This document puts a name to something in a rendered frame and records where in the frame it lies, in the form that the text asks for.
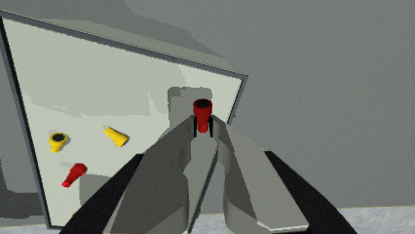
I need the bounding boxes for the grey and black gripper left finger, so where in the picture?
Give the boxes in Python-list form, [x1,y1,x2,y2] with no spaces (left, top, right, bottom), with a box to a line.
[58,115,197,234]

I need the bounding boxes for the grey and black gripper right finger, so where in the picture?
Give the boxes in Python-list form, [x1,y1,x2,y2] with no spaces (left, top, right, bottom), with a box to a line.
[208,115,358,234]

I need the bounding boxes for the red wire connector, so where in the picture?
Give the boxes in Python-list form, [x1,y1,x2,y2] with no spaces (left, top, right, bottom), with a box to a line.
[193,98,212,133]
[62,163,87,187]

